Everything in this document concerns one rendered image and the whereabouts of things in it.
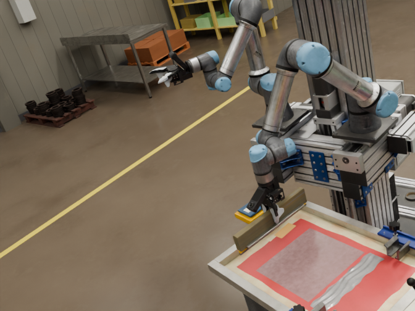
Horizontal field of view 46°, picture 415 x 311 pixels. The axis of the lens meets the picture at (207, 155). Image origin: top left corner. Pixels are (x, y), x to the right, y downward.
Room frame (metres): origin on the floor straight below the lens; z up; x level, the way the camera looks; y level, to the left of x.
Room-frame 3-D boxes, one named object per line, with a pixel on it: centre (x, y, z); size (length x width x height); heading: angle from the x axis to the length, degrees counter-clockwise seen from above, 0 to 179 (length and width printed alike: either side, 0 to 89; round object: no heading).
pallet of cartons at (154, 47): (9.57, 0.31, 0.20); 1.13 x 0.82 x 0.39; 129
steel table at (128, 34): (8.32, 0.91, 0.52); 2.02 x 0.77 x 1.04; 39
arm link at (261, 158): (1.78, -0.20, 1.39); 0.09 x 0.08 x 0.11; 103
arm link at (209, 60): (2.49, -0.15, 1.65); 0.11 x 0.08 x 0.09; 103
